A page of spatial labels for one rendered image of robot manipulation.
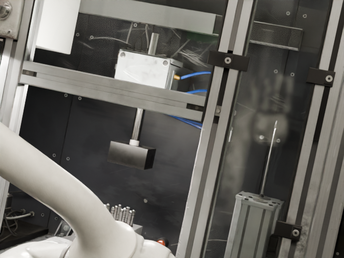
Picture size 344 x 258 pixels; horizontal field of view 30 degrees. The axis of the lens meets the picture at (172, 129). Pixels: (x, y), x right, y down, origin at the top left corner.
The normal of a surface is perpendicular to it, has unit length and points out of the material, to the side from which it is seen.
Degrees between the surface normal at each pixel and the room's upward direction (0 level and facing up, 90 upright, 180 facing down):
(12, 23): 90
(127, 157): 90
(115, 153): 90
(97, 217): 84
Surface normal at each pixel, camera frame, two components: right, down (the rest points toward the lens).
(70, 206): 0.25, 0.25
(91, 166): -0.26, 0.00
